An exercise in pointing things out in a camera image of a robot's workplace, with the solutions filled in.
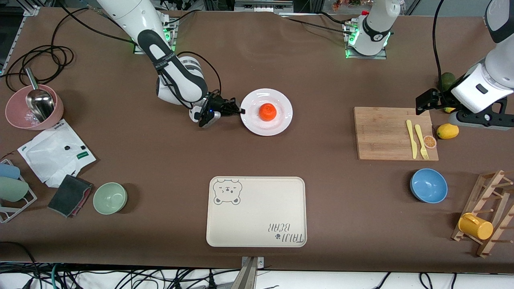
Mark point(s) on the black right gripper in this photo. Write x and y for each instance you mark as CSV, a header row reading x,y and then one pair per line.
x,y
222,105

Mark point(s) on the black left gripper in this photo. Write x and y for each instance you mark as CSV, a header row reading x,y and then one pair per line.
x,y
441,97

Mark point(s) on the orange fruit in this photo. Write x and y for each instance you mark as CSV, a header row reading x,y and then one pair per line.
x,y
268,112

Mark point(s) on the white round plate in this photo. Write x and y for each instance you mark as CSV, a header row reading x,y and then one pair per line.
x,y
277,122

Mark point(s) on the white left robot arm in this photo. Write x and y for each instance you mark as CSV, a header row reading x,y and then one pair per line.
x,y
377,24

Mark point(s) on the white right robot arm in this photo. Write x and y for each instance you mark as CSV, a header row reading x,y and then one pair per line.
x,y
128,16

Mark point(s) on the yellow lemon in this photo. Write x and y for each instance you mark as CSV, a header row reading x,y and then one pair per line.
x,y
447,131
449,109

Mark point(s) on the dark green avocado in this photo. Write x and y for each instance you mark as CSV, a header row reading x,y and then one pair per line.
x,y
446,80

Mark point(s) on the yellow plastic fork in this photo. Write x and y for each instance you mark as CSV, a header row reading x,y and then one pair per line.
x,y
421,140

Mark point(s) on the yellow plastic knife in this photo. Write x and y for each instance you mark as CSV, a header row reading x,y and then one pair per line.
x,y
411,138

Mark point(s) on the orange slice toy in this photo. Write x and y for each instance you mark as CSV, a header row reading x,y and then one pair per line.
x,y
430,141

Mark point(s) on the wooden cutting board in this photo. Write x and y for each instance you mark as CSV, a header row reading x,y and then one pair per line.
x,y
373,124

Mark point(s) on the blue bowl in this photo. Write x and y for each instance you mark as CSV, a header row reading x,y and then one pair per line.
x,y
429,184

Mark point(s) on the brown table cover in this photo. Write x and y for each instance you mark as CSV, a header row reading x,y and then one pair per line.
x,y
160,160

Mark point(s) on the cream bear print tray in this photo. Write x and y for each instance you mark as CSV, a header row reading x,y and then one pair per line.
x,y
257,216

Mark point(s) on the wooden cup rack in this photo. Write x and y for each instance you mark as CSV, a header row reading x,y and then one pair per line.
x,y
477,202

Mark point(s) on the yellow cup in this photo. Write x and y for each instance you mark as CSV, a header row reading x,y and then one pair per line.
x,y
478,228

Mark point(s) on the pale green bowl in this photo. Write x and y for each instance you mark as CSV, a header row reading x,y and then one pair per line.
x,y
110,198

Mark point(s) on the grey folded cloth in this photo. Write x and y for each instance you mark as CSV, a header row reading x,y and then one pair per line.
x,y
68,194

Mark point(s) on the white plastic bag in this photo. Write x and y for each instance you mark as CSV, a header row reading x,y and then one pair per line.
x,y
48,156

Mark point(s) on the metal scoop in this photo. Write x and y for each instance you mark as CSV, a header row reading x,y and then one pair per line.
x,y
40,104

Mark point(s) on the pink bowl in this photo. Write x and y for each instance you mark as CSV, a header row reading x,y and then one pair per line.
x,y
16,112

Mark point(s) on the light blue cup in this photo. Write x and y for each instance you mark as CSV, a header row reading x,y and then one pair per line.
x,y
8,171

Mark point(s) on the sage green cup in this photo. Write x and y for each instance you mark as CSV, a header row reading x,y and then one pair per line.
x,y
12,189

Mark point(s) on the aluminium frame profile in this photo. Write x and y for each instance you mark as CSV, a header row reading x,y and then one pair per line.
x,y
261,7

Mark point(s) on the metal table edge bracket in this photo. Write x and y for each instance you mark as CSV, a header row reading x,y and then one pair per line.
x,y
249,273

